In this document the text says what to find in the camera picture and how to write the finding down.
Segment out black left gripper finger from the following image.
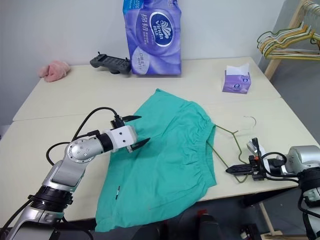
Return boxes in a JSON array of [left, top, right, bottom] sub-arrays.
[[121, 115, 143, 124], [129, 137, 152, 153]]

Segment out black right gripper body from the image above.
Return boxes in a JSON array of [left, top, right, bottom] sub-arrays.
[[248, 154, 267, 182]]

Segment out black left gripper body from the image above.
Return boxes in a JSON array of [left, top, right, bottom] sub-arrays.
[[110, 115, 134, 154]]

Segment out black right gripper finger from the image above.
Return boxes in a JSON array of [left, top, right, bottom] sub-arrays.
[[225, 164, 252, 171], [225, 169, 252, 175]]

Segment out olive wire clothes hanger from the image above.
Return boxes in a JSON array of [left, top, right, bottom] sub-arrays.
[[208, 114, 258, 185]]

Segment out green shorts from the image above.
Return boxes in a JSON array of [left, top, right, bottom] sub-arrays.
[[94, 87, 218, 233]]

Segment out black handheld controller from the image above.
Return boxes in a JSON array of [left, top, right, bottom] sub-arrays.
[[89, 51, 132, 75]]

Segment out dark rounded shape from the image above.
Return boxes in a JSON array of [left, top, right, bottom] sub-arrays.
[[196, 213, 226, 240]]

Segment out large purple tissue pack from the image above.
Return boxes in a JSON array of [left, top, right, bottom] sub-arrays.
[[121, 0, 184, 77]]

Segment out small purple tissue pack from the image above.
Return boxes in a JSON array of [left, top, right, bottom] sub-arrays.
[[221, 62, 252, 95]]

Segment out pink fluffy cloth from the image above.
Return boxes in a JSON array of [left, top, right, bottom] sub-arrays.
[[37, 59, 71, 84]]

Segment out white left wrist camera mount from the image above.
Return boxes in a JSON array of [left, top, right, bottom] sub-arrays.
[[103, 125, 139, 153]]

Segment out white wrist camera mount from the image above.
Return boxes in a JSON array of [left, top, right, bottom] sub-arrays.
[[103, 125, 139, 153], [246, 140, 284, 177]]

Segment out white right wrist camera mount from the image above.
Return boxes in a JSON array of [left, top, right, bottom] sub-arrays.
[[246, 140, 284, 177]]

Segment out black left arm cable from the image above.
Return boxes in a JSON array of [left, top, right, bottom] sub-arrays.
[[45, 107, 126, 167]]

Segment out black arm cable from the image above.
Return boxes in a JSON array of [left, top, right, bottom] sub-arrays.
[[251, 137, 320, 240], [45, 107, 126, 167]]

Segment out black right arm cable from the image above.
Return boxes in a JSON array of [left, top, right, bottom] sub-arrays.
[[251, 137, 320, 240]]

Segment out yellow wire hanger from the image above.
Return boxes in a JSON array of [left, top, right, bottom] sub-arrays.
[[261, 23, 320, 62]]

